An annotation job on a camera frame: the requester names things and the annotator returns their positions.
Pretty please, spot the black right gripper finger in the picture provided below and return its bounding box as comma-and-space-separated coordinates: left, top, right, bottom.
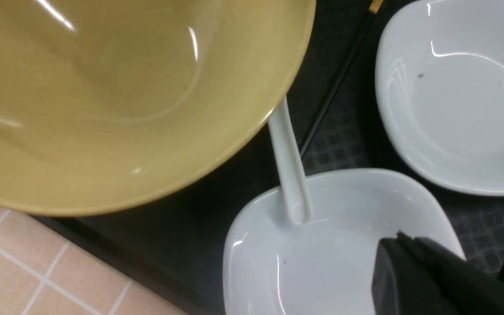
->
371, 231, 504, 315

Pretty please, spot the white square dish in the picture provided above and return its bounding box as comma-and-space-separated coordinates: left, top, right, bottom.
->
375, 0, 504, 196
223, 169, 466, 315

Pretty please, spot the white soup spoon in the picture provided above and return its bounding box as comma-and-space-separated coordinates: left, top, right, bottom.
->
268, 97, 313, 225

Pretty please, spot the yellow noodle bowl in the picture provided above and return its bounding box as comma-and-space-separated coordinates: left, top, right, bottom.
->
0, 0, 316, 217

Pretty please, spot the black serving tray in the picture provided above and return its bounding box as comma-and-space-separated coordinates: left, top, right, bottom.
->
35, 0, 504, 315

